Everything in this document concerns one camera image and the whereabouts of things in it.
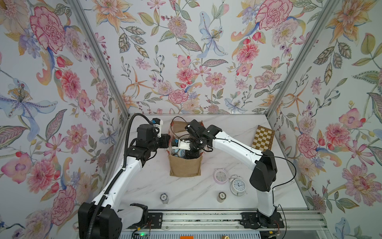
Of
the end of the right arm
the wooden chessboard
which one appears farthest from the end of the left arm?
the wooden chessboard

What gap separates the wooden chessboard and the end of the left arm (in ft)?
2.05

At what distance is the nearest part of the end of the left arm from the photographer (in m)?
0.56

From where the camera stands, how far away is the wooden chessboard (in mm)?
1007

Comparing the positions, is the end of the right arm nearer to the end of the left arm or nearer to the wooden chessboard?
the end of the left arm
